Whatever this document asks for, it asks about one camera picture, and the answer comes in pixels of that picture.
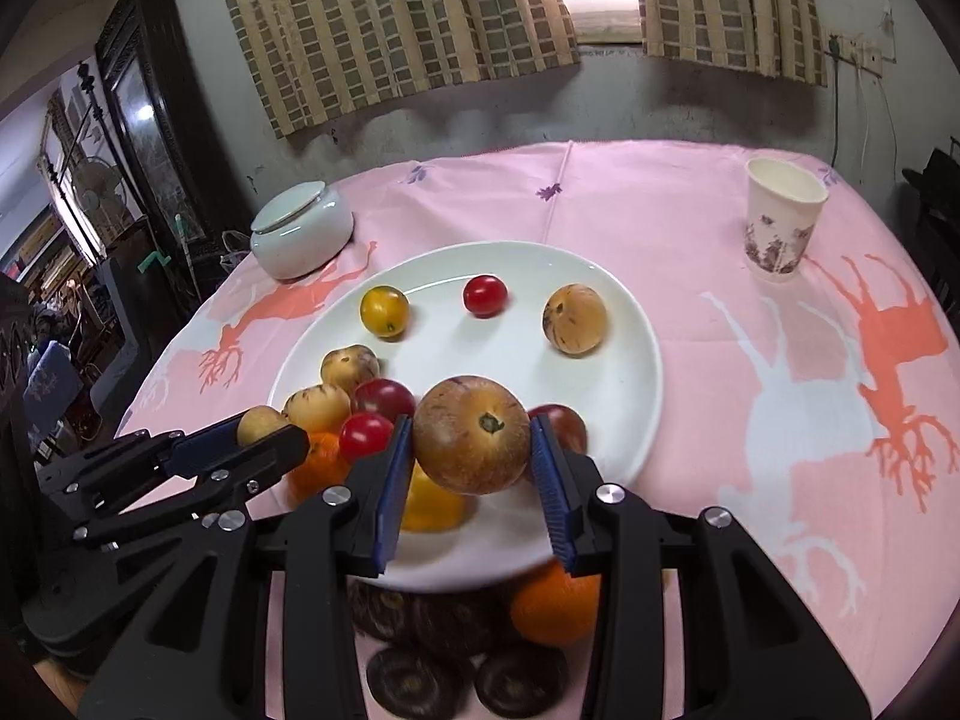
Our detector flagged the yellow tomato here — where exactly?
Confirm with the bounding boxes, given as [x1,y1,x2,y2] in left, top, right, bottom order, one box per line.
[360,285,410,338]

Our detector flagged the checked beige curtain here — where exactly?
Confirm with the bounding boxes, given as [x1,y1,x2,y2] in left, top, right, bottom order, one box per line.
[210,0,583,140]
[634,0,830,88]

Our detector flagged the white ceramic jar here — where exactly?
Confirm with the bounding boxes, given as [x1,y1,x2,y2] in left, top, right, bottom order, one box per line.
[250,191,355,282]

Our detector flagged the large tan pepino melon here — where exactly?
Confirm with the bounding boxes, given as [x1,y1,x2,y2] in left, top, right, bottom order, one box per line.
[412,375,532,496]

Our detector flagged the pink printed tablecloth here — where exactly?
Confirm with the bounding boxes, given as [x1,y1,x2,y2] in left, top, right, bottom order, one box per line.
[116,139,960,720]

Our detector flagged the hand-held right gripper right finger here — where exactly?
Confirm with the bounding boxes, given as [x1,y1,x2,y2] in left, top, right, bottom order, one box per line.
[529,414,875,720]

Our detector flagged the orange tomato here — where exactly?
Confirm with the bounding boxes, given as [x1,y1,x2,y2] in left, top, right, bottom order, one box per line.
[401,465,478,533]

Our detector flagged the small orange mandarin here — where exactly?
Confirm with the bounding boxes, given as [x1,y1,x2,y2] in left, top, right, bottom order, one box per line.
[510,562,605,647]

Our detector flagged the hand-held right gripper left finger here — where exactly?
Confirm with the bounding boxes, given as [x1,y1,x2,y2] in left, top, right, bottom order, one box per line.
[77,414,416,720]

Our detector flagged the small yellowish brown fruit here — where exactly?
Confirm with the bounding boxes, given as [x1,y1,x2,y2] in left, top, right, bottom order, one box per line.
[237,405,290,448]

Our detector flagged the white ceramic jar lid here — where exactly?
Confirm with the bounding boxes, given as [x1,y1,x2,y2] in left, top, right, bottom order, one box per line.
[251,178,328,233]

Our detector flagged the pale yellow pepino melon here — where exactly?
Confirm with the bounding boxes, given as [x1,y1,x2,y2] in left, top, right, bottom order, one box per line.
[283,384,353,436]

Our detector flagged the wall socket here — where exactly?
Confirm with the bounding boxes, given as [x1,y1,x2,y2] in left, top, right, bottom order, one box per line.
[825,34,898,77]

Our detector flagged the small pale pepino melon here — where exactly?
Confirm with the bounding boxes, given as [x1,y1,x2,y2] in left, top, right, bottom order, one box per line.
[321,345,380,395]

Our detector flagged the standing fan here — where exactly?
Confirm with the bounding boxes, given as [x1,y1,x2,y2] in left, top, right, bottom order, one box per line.
[71,157,125,235]

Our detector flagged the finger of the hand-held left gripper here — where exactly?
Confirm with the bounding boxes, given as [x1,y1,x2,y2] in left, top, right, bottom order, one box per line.
[73,426,311,550]
[36,412,246,516]

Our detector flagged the dark wooden cabinet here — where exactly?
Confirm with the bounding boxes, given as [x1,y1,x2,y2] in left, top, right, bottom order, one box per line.
[94,0,256,301]

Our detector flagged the blue chair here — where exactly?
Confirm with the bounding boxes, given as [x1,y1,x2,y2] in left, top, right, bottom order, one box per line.
[25,341,85,430]

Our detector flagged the printed paper cup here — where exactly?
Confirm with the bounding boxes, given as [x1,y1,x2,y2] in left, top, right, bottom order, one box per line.
[744,157,829,283]

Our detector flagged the white oval plate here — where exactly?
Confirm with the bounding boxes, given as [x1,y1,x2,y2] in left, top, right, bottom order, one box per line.
[268,241,665,592]

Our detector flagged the clear plastic bag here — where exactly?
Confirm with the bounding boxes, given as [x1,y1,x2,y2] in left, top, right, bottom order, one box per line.
[220,231,254,272]

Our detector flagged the large orange mandarin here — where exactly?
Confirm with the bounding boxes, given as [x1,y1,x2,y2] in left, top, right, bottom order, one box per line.
[289,431,353,503]

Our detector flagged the dark red plum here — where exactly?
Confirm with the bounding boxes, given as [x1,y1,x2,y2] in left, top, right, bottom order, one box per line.
[351,379,417,422]

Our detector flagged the striped pepino melon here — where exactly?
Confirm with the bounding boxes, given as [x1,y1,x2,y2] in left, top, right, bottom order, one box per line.
[543,283,607,355]

